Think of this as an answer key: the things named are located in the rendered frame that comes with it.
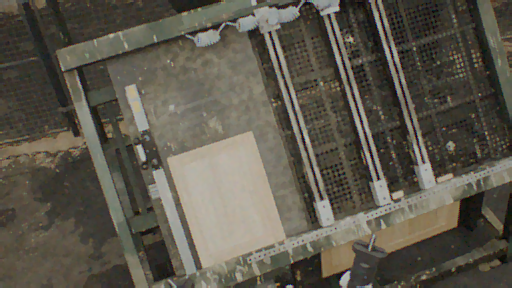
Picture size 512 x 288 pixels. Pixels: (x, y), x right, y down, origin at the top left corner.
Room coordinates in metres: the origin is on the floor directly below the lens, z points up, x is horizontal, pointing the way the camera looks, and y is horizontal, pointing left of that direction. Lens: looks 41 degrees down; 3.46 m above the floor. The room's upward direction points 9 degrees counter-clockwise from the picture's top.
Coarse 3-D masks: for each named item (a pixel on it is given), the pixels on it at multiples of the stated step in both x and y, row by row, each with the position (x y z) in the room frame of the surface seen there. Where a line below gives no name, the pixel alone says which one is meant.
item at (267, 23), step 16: (256, 16) 2.79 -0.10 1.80; (272, 16) 2.69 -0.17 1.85; (272, 32) 2.78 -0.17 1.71; (272, 48) 2.73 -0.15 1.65; (272, 64) 2.69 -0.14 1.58; (288, 80) 2.63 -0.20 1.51; (288, 96) 2.61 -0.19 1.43; (288, 112) 2.53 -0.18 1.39; (304, 128) 2.48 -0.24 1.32; (304, 144) 2.44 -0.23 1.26; (304, 160) 2.38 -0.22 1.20; (320, 192) 2.30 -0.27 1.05; (320, 208) 2.24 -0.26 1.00; (320, 224) 2.22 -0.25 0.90
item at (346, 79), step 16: (336, 0) 2.76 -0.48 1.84; (320, 16) 2.88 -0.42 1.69; (336, 32) 2.79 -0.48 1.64; (336, 48) 2.75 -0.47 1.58; (336, 64) 2.71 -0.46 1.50; (352, 80) 2.65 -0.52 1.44; (352, 96) 2.61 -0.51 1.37; (352, 112) 2.55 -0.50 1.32; (368, 128) 2.50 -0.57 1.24; (368, 144) 2.46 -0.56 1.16; (368, 160) 2.40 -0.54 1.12; (368, 176) 2.38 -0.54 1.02; (384, 192) 2.29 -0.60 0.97
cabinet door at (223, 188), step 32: (192, 160) 2.41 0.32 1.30; (224, 160) 2.41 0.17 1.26; (256, 160) 2.42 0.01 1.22; (192, 192) 2.31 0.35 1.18; (224, 192) 2.31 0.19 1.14; (256, 192) 2.32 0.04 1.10; (192, 224) 2.21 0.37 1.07; (224, 224) 2.21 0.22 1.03; (256, 224) 2.22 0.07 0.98; (224, 256) 2.11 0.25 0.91
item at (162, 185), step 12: (132, 108) 2.54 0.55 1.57; (144, 120) 2.51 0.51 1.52; (156, 180) 2.33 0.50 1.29; (168, 192) 2.29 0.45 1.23; (168, 204) 2.25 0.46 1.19; (168, 216) 2.22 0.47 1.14; (180, 228) 2.18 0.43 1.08; (180, 240) 2.14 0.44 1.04; (180, 252) 2.11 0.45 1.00; (192, 264) 2.07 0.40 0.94
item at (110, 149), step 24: (480, 144) 2.78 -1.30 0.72; (120, 168) 3.02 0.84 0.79; (432, 168) 2.56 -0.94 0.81; (120, 192) 2.81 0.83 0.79; (480, 192) 2.57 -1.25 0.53; (480, 216) 2.65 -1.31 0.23; (504, 240) 2.47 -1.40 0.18; (144, 264) 2.24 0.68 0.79; (168, 264) 2.21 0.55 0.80; (312, 264) 2.38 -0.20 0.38; (456, 264) 2.36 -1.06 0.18
